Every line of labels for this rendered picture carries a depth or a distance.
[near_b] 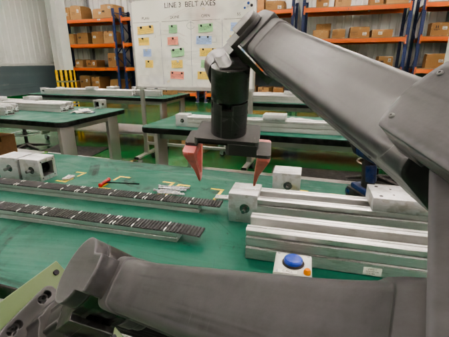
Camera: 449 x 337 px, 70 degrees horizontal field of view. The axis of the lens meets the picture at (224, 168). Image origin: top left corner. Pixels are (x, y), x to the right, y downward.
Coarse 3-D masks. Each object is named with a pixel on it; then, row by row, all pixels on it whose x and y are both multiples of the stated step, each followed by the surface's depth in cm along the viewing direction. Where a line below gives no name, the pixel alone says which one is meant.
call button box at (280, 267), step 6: (276, 258) 72; (282, 258) 72; (306, 258) 72; (276, 264) 70; (282, 264) 70; (306, 264) 70; (276, 270) 67; (282, 270) 67; (288, 270) 67; (294, 270) 68; (300, 270) 68; (306, 276) 66
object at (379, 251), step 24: (264, 216) 86; (288, 216) 86; (264, 240) 79; (288, 240) 79; (312, 240) 76; (336, 240) 75; (360, 240) 74; (384, 240) 79; (408, 240) 78; (312, 264) 78; (336, 264) 76; (360, 264) 75; (384, 264) 74; (408, 264) 72
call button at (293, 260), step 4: (288, 256) 70; (292, 256) 70; (296, 256) 70; (284, 260) 70; (288, 260) 69; (292, 260) 69; (296, 260) 69; (300, 260) 69; (288, 264) 68; (292, 264) 68; (296, 264) 68; (300, 264) 68
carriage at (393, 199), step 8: (368, 184) 98; (368, 192) 95; (376, 192) 91; (384, 192) 91; (392, 192) 91; (400, 192) 91; (368, 200) 94; (376, 200) 88; (384, 200) 87; (392, 200) 87; (400, 200) 86; (408, 200) 86; (376, 208) 88; (384, 208) 88; (392, 208) 87; (400, 208) 87; (408, 208) 86; (416, 208) 86
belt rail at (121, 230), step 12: (0, 216) 103; (12, 216) 102; (24, 216) 102; (36, 216) 99; (84, 228) 96; (96, 228) 95; (108, 228) 95; (120, 228) 93; (132, 228) 92; (168, 240) 90
